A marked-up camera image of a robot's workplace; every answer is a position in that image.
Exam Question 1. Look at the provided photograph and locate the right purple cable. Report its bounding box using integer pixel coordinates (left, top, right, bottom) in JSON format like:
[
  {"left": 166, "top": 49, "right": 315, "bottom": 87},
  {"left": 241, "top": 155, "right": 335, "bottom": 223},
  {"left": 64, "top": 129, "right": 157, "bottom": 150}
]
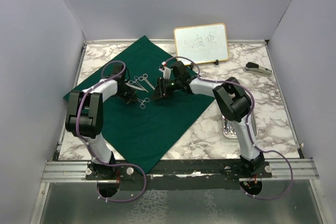
[{"left": 164, "top": 56, "right": 294, "bottom": 200}]

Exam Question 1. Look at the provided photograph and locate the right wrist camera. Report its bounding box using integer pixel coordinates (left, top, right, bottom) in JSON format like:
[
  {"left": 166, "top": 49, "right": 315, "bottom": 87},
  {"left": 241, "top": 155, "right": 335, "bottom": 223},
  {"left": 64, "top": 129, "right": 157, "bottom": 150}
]
[{"left": 159, "top": 61, "right": 171, "bottom": 79}]

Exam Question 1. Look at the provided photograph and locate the stainless steel tray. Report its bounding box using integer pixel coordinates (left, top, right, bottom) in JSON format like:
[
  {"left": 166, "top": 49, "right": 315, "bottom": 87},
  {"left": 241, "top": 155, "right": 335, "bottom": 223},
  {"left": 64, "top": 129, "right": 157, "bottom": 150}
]
[{"left": 222, "top": 114, "right": 258, "bottom": 139}]

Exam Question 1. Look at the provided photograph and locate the black grey stapler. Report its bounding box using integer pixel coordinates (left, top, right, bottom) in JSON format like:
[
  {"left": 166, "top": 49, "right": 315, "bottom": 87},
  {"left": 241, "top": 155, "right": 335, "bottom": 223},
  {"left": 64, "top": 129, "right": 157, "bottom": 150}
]
[{"left": 243, "top": 62, "right": 272, "bottom": 77}]

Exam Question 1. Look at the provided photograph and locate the green surgical cloth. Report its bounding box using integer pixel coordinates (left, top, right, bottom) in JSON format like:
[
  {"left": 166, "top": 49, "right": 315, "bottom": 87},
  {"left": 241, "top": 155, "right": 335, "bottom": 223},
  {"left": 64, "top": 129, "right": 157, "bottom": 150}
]
[{"left": 65, "top": 37, "right": 214, "bottom": 173}]

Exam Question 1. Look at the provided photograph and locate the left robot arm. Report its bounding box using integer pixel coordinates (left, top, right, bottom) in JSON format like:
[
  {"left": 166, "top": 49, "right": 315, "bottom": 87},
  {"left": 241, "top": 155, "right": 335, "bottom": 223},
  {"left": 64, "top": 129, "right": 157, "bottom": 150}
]
[{"left": 65, "top": 60, "right": 137, "bottom": 179}]

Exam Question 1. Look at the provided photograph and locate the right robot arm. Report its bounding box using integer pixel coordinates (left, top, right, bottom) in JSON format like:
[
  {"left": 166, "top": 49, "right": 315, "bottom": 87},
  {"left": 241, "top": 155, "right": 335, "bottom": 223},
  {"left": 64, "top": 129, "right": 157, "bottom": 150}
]
[{"left": 152, "top": 61, "right": 265, "bottom": 177}]

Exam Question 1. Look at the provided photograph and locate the white board with frame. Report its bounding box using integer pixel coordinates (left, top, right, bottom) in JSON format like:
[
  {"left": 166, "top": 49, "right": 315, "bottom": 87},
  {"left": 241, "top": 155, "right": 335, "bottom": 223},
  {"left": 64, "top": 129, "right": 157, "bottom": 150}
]
[{"left": 173, "top": 23, "right": 229, "bottom": 65}]

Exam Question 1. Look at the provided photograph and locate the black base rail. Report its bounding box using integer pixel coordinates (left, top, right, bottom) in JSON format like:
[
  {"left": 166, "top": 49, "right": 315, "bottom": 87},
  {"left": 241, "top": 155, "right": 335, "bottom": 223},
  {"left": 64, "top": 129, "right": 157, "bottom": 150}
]
[{"left": 85, "top": 159, "right": 272, "bottom": 191}]

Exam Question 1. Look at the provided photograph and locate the steel hemostat clamp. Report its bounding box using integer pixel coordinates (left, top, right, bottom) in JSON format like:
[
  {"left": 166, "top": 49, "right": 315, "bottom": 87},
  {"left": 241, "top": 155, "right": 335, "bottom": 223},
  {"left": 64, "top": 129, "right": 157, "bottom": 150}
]
[{"left": 137, "top": 98, "right": 150, "bottom": 109}]

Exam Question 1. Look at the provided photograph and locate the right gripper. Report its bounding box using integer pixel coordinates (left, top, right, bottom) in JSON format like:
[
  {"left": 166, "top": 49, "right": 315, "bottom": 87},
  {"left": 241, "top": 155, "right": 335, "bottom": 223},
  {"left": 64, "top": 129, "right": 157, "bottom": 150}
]
[{"left": 150, "top": 77, "right": 181, "bottom": 101}]

